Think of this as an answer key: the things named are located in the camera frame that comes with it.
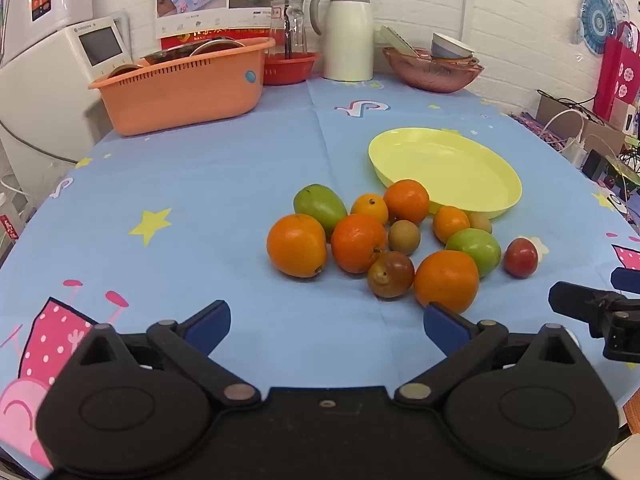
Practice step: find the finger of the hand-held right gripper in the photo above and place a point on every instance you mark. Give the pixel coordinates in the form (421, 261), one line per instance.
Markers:
(575, 302)
(627, 281)

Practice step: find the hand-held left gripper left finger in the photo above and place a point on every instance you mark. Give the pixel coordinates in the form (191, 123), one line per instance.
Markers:
(210, 324)

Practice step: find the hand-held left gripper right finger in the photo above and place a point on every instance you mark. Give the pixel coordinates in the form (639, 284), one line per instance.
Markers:
(445, 329)

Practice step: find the red apple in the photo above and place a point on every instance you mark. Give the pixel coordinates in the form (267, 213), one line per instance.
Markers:
(520, 258)

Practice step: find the dark red-brown plum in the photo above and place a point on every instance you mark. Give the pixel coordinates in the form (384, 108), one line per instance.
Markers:
(391, 275)

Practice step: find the green apple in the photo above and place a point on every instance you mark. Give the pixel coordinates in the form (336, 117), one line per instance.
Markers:
(477, 250)

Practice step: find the brown kiwi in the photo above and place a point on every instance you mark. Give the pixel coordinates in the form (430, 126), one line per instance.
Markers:
(404, 237)

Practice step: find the small orange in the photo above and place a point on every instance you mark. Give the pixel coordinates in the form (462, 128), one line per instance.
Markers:
(369, 210)
(450, 224)

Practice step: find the small brown longan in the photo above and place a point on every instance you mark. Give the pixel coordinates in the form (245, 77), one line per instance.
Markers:
(482, 222)

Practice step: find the large orange with stem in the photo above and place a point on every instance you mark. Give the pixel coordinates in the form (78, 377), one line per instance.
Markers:
(295, 246)

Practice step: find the yellow plastic plate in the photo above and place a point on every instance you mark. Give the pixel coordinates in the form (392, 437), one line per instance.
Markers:
(450, 167)

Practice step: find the green mango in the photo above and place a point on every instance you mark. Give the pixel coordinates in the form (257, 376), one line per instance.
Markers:
(317, 202)

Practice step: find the black device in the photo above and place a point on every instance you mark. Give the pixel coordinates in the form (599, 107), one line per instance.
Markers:
(595, 165)

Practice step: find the white charger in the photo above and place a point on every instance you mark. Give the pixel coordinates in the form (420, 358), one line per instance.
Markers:
(576, 154)

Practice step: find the blue printed tablecloth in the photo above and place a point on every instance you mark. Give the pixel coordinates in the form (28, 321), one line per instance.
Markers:
(200, 185)

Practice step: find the beige small box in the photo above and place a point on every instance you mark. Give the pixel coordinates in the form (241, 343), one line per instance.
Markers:
(620, 115)

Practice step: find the patterned dark cloth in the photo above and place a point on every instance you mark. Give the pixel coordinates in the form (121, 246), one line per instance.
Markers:
(537, 130)

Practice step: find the cardboard box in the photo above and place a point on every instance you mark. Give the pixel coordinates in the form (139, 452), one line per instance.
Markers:
(552, 107)

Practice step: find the pink gift bag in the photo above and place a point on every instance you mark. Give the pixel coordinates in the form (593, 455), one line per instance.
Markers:
(617, 75)

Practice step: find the orange plastic basket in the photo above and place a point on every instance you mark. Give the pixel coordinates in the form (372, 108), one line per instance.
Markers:
(175, 95)

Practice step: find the pink glass bowl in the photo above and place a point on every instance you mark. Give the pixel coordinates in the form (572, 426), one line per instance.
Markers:
(430, 77)

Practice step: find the blue round paper fan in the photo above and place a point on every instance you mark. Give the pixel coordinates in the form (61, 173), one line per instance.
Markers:
(597, 20)

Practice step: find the pink rimmed bowl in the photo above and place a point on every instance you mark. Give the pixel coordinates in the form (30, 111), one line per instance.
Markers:
(470, 61)

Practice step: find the red plastic basket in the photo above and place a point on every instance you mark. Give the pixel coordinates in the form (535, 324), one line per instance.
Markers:
(287, 70)

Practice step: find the small stainless steel bowl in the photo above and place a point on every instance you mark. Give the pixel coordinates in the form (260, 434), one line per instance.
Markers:
(125, 70)

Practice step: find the large stainless steel bowl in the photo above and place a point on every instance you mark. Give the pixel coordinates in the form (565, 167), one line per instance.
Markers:
(170, 53)

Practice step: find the stainless steel plate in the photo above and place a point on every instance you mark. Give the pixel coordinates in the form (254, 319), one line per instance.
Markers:
(217, 45)

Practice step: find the white blue ceramic bowl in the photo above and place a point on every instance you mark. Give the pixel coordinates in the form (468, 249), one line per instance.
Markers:
(450, 46)

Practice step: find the white dish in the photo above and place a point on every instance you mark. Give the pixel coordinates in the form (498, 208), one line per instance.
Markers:
(397, 40)

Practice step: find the white appliance with screen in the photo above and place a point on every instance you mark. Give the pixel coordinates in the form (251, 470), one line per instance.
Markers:
(30, 90)

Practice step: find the clear glass pitcher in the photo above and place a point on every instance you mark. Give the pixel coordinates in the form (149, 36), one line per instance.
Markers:
(295, 30)

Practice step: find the white thermos jug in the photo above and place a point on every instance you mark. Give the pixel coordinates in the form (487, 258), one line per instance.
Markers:
(347, 35)

